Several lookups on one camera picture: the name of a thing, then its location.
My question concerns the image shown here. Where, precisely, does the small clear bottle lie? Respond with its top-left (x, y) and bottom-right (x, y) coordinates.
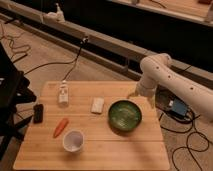
top-left (58, 80), bottom-right (69, 105)

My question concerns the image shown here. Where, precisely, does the long metal rail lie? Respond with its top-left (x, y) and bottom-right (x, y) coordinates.
top-left (0, 0), bottom-right (213, 88)

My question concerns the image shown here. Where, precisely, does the white plastic cup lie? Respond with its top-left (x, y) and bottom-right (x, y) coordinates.
top-left (62, 130), bottom-right (84, 153)

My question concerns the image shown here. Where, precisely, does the black cable right floor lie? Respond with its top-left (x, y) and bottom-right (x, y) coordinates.
top-left (158, 109), bottom-right (213, 171)

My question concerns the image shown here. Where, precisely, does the black cable on floor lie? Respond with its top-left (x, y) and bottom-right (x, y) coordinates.
top-left (23, 35), bottom-right (90, 82)

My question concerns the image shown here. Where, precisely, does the white clamp on rail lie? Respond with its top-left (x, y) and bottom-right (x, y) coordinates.
top-left (46, 4), bottom-right (65, 22)

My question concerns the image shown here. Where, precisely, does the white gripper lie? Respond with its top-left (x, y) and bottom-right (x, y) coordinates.
top-left (127, 82), bottom-right (156, 109)

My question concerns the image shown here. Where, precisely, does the orange carrot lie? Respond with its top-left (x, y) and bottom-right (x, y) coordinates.
top-left (53, 118), bottom-right (69, 138)

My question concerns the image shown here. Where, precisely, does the blue power box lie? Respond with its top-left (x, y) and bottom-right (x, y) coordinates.
top-left (169, 99), bottom-right (188, 118)

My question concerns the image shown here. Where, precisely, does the black chair frame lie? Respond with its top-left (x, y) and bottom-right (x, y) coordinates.
top-left (0, 43), bottom-right (36, 161)

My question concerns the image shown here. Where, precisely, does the green ceramic bowl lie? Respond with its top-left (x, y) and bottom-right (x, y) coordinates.
top-left (108, 100), bottom-right (142, 132)

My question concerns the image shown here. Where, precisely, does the black rectangular block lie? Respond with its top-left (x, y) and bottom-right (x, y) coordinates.
top-left (33, 104), bottom-right (44, 123)

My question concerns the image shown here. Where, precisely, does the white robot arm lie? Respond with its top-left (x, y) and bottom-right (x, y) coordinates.
top-left (127, 53), bottom-right (213, 121)

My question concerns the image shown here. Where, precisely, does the white sponge block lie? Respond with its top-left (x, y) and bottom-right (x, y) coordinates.
top-left (91, 98), bottom-right (104, 114)

